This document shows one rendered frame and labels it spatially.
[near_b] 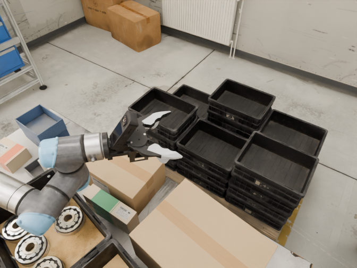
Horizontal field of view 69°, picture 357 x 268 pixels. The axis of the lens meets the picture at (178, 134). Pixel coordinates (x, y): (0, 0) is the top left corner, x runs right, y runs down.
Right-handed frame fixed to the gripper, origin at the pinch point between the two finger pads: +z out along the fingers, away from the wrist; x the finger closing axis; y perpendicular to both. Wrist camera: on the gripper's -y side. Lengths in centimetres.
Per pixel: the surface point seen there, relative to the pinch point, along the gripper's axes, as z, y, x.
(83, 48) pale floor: -53, 178, -267
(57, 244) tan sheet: -43, 44, 12
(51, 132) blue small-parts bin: -50, 57, -47
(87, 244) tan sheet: -32, 43, 15
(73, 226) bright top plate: -37, 41, 8
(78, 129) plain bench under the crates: -40, 69, -55
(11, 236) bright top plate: -57, 42, 7
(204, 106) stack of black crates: 57, 114, -96
